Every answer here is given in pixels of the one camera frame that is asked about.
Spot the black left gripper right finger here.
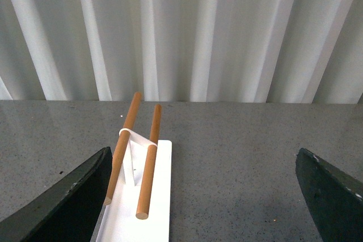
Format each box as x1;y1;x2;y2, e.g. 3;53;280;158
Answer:
296;148;362;241

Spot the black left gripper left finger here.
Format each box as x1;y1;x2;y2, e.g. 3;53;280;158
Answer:
1;147;112;241

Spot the right wooden rack rod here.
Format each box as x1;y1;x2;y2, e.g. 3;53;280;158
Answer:
136;104;162;220

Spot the wooden rack rod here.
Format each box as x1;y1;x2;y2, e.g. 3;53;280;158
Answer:
136;104;162;220
104;92;142;206

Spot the left wooden rack rod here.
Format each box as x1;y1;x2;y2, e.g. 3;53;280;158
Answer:
104;92;142;206

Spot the white towel rack stand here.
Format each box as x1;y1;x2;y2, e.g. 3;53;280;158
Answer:
96;131;172;241

